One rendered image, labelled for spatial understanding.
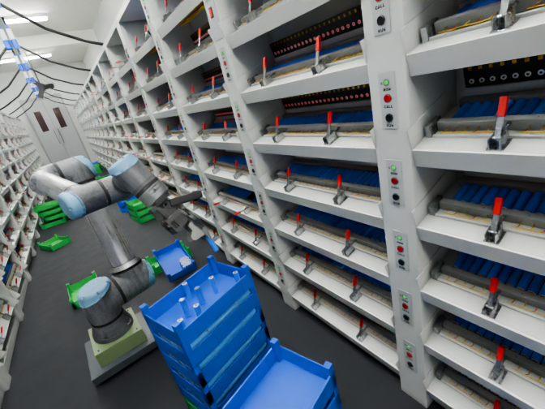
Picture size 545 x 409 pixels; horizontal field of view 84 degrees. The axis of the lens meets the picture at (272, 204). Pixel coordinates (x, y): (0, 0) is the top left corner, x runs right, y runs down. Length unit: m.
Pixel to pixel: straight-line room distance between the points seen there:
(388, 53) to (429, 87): 0.13
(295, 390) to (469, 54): 0.86
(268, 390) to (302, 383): 0.09
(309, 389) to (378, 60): 0.83
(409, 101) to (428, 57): 0.09
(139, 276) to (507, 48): 1.59
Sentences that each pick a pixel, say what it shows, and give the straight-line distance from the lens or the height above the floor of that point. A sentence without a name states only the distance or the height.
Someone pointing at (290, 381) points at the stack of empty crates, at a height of 0.32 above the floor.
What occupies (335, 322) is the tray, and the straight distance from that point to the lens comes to 1.43.
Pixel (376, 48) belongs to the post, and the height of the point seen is 1.11.
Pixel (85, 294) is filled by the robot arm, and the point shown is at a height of 0.41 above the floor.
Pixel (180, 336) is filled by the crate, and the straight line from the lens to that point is 0.93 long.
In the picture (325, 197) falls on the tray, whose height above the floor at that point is 0.69.
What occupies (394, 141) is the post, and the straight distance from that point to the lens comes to 0.78.
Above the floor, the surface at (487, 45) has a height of 1.07.
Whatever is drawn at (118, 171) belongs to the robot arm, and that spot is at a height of 0.95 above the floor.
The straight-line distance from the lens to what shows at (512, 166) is 0.70.
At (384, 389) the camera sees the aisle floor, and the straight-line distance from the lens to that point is 1.34.
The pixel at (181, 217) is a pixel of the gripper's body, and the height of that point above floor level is 0.76.
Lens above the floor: 1.09
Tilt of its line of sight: 21 degrees down
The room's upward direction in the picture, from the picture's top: 14 degrees counter-clockwise
